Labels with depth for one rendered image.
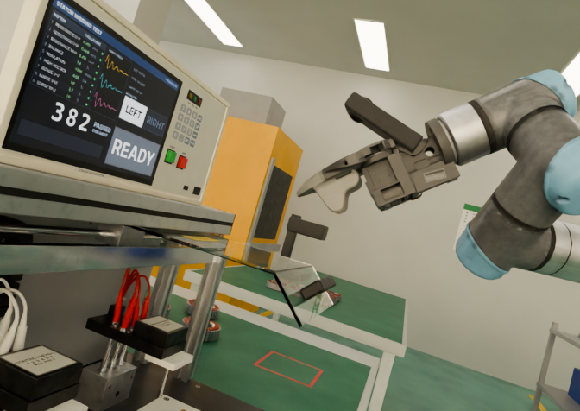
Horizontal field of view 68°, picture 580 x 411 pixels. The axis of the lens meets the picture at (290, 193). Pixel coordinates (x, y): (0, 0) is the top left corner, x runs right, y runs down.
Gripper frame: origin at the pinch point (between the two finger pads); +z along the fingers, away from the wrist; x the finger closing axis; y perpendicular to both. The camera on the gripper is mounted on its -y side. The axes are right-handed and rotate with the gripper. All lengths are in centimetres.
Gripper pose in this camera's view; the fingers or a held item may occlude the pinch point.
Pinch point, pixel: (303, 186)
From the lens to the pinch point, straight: 62.0
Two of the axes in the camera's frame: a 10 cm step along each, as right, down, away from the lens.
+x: 2.5, 1.3, 9.6
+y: 3.5, 9.1, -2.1
